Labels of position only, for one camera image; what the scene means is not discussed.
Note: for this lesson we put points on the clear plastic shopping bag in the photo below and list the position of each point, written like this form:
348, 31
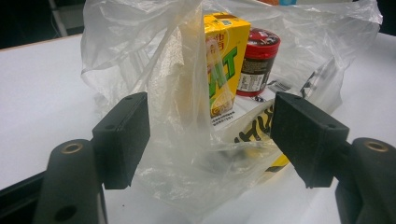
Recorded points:
174, 140

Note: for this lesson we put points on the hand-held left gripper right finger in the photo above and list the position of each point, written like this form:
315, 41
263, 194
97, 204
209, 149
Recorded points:
305, 137

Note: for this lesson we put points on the blue snack pouch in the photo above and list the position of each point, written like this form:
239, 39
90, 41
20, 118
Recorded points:
288, 2

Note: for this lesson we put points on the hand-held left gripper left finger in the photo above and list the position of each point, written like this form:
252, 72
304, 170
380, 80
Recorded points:
121, 140

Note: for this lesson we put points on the yellow drink carton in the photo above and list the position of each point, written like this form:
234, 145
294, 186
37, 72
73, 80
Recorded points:
229, 62

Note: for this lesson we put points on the white metal stand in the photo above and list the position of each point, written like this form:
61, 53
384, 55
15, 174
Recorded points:
71, 17

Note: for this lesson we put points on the red-lidded jar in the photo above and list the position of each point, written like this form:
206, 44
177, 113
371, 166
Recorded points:
258, 62

